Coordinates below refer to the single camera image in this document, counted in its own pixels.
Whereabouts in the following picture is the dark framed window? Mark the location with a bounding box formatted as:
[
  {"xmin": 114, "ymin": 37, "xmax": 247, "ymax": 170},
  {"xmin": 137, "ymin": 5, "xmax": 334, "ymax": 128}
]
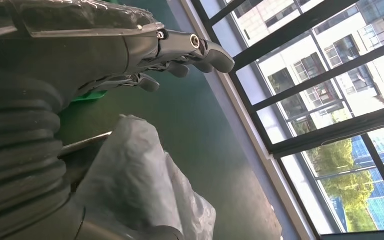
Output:
[{"xmin": 190, "ymin": 0, "xmax": 384, "ymax": 240}]

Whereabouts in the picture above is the green plastic crate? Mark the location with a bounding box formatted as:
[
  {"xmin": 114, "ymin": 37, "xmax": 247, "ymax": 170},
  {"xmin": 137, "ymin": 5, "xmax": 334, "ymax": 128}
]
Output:
[{"xmin": 72, "ymin": 90, "xmax": 109, "ymax": 103}]

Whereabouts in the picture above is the white parcel bag red print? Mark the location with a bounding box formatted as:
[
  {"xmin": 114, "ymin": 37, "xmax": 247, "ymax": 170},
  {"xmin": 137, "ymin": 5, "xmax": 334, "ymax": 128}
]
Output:
[{"xmin": 72, "ymin": 114, "xmax": 217, "ymax": 240}]

